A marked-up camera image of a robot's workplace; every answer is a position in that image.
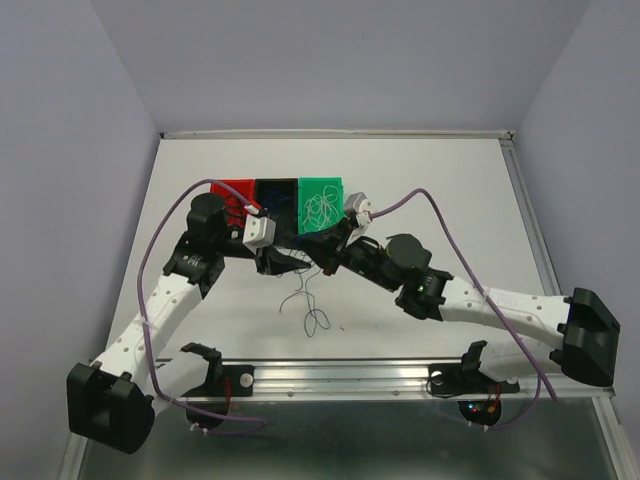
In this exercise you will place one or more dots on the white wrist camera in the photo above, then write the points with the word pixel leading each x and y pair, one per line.
pixel 357 208
pixel 259 229

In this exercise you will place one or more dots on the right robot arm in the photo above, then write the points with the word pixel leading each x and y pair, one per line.
pixel 576 335

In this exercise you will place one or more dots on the aluminium front rail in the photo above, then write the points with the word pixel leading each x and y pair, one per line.
pixel 274 381

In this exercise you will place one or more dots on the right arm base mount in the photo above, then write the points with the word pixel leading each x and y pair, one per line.
pixel 452 380

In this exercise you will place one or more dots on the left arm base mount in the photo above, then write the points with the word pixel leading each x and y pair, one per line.
pixel 203 381

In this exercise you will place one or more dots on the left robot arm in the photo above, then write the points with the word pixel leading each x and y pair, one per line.
pixel 116 398

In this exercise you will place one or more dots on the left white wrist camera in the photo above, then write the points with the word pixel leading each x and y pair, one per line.
pixel 259 229

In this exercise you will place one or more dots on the aluminium back rail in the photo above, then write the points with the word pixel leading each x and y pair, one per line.
pixel 336 134

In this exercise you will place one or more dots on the black plastic bin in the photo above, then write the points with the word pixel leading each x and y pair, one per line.
pixel 279 196

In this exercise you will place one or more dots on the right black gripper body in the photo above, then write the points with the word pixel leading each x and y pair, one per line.
pixel 364 259

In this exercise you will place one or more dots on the aluminium right side rail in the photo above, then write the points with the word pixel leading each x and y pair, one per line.
pixel 542 258

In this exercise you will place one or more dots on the aluminium rail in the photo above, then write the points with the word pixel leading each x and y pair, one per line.
pixel 274 381
pixel 542 258
pixel 336 134

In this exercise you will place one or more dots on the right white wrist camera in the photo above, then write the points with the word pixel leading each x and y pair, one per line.
pixel 357 208

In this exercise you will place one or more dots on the green plastic bin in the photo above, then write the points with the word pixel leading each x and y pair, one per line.
pixel 320 203

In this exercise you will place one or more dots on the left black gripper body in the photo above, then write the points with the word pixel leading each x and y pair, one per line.
pixel 225 243

